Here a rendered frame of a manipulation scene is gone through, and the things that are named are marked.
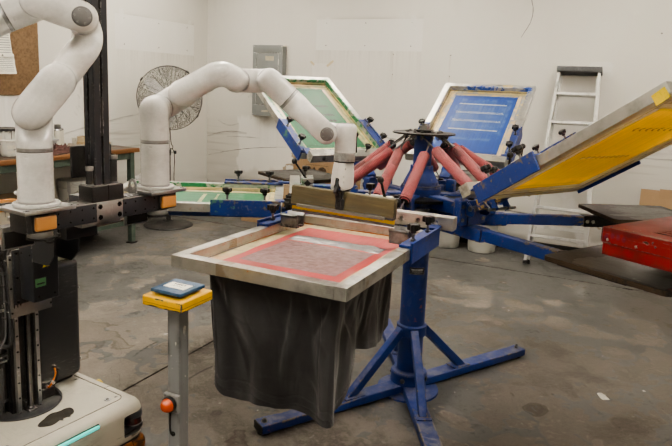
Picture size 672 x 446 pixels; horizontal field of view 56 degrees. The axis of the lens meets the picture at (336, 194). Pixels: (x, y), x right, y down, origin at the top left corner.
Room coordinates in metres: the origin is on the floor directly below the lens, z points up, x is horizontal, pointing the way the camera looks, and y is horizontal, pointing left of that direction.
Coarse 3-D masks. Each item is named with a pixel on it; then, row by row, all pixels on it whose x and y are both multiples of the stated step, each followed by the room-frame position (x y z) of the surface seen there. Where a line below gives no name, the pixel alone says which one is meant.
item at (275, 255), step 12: (312, 228) 2.40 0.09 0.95; (276, 240) 2.19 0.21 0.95; (288, 240) 2.19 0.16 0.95; (336, 240) 2.22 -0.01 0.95; (252, 252) 2.01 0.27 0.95; (264, 252) 2.02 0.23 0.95; (276, 252) 2.03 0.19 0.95; (288, 252) 2.03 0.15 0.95; (300, 252) 2.04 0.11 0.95; (312, 252) 2.04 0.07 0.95; (252, 264) 1.87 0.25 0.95; (264, 264) 1.88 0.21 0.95; (276, 264) 1.88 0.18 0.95; (288, 264) 1.89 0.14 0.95
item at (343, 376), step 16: (368, 288) 1.92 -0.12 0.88; (384, 288) 2.05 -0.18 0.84; (352, 304) 1.79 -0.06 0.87; (368, 304) 1.92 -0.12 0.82; (384, 304) 2.05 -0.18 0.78; (352, 320) 1.81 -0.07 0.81; (368, 320) 1.93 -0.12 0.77; (384, 320) 2.09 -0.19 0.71; (352, 336) 1.82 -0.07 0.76; (368, 336) 1.93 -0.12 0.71; (336, 352) 1.71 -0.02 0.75; (352, 352) 1.82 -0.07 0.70; (336, 368) 1.72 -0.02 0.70; (352, 368) 1.83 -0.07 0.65; (336, 384) 1.76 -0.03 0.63; (336, 400) 1.77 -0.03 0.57
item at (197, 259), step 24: (312, 216) 2.47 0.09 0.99; (216, 240) 2.02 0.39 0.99; (240, 240) 2.09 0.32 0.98; (192, 264) 1.79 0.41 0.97; (216, 264) 1.75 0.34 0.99; (240, 264) 1.75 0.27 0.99; (384, 264) 1.81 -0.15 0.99; (288, 288) 1.65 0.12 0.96; (312, 288) 1.62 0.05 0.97; (336, 288) 1.58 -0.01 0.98; (360, 288) 1.65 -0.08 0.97
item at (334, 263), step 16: (352, 240) 2.23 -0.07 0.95; (368, 240) 2.24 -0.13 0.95; (384, 240) 2.26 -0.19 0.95; (320, 256) 2.00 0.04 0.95; (336, 256) 2.01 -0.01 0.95; (352, 256) 2.01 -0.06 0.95; (368, 256) 2.02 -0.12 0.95; (288, 272) 1.81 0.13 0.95; (304, 272) 1.81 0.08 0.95; (320, 272) 1.82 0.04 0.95; (336, 272) 1.83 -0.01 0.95; (352, 272) 1.83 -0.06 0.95
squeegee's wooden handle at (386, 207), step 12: (300, 192) 2.27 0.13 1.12; (312, 192) 2.25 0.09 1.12; (324, 192) 2.23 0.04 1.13; (348, 192) 2.20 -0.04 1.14; (312, 204) 2.25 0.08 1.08; (324, 204) 2.23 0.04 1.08; (348, 204) 2.19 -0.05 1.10; (360, 204) 2.17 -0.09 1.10; (372, 204) 2.15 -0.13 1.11; (384, 204) 2.13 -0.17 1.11; (396, 204) 2.13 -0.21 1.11; (384, 216) 2.13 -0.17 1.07
